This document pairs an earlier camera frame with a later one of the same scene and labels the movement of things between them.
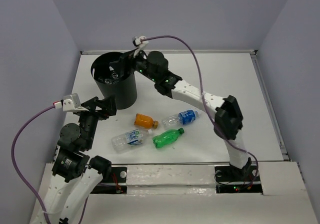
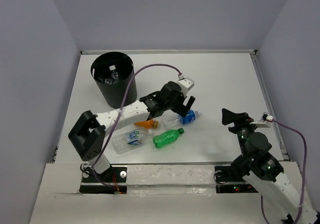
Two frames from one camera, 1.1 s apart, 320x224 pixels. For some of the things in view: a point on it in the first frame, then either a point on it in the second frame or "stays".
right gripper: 124,60 to 240,119
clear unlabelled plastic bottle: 114,75 stays
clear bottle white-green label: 132,137 stays
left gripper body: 93,113 to 176,105
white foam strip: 171,179 stays
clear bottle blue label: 183,117 stays
